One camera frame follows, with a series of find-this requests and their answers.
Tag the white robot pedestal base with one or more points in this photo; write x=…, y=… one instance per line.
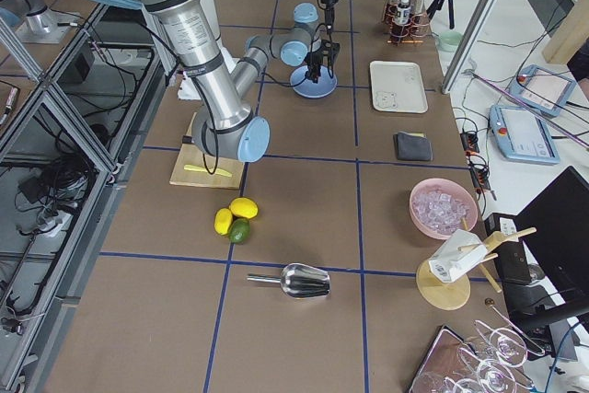
x=187, y=90

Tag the yellow lemon outer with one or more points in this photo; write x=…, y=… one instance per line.
x=223, y=220

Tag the blue plate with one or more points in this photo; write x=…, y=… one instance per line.
x=306, y=88

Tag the yellow lemon near board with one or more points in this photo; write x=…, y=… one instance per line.
x=244, y=207

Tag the copper wire bottle rack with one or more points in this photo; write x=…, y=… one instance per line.
x=413, y=32

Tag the pink bowl of ice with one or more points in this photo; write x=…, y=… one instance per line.
x=439, y=207

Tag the grey folded cloth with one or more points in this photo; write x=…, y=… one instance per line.
x=412, y=147

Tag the cream bear tray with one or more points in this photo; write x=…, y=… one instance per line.
x=397, y=87

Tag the green lime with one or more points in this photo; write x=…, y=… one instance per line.
x=239, y=231

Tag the metal ice scoop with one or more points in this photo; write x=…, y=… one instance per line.
x=298, y=280

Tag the green bowl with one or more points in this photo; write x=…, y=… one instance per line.
x=448, y=40

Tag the wooden cutting board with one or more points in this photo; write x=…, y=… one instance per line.
x=190, y=154

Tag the blue tablet pendant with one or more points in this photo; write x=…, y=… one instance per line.
x=542, y=89
x=522, y=137

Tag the blue tablet pendant far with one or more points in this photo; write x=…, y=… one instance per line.
x=542, y=89

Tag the clear wine glasses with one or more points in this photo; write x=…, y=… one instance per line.
x=491, y=360

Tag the blue tablet pendant near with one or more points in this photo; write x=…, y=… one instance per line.
x=522, y=137

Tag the round wooden stand base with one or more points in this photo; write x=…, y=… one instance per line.
x=452, y=296

